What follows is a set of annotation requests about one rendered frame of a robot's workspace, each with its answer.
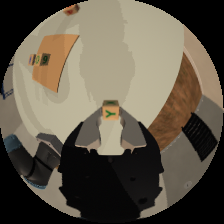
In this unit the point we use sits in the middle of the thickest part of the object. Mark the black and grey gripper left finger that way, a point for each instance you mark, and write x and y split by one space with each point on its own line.
84 137

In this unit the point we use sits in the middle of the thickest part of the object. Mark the tan letter block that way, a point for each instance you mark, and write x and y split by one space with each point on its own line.
32 59
71 9
42 59
110 110

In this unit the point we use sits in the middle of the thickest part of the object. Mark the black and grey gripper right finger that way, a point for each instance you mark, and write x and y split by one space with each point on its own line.
135 136

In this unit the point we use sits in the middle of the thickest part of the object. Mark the orange flat mat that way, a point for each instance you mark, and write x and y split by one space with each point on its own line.
59 46

